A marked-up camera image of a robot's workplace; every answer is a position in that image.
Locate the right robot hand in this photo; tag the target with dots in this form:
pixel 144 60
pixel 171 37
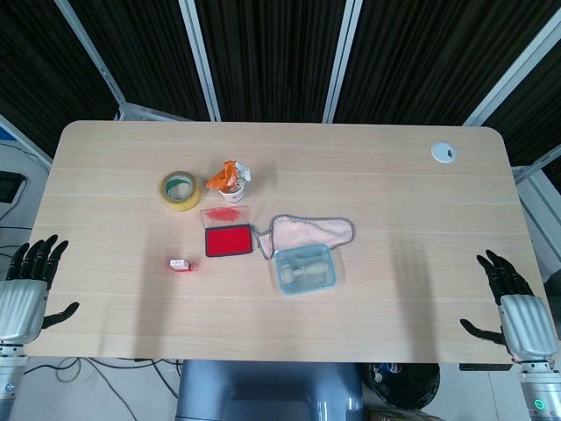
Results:
pixel 526 324

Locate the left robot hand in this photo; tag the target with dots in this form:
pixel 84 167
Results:
pixel 22 302

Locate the small red white stamp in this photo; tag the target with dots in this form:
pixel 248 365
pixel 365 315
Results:
pixel 179 265

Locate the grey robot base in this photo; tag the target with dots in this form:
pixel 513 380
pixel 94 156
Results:
pixel 263 394

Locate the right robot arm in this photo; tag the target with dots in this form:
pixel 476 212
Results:
pixel 539 390

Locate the black bar under table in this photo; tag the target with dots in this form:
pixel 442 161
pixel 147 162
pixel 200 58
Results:
pixel 486 367

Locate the black trash bin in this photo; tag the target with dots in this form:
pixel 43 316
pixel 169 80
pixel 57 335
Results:
pixel 416 390

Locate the yellow tape roll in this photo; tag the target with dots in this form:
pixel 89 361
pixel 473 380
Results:
pixel 190 204

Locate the clear blue plastic box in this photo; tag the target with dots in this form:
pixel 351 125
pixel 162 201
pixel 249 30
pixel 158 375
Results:
pixel 333 280

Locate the red ink pad black case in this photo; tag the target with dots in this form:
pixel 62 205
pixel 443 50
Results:
pixel 228 241

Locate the clear ink pad lid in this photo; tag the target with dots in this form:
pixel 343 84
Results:
pixel 225 215

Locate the white paper cup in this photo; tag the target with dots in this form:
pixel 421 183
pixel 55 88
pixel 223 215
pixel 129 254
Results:
pixel 232 196

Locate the crumpled orange wrapper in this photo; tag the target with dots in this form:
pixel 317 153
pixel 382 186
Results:
pixel 223 177

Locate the pink cloth grey edging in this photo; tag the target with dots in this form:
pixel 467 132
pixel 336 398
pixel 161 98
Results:
pixel 302 232

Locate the white partition post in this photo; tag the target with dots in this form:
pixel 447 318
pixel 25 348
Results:
pixel 344 57
pixel 199 57
pixel 92 57
pixel 513 74

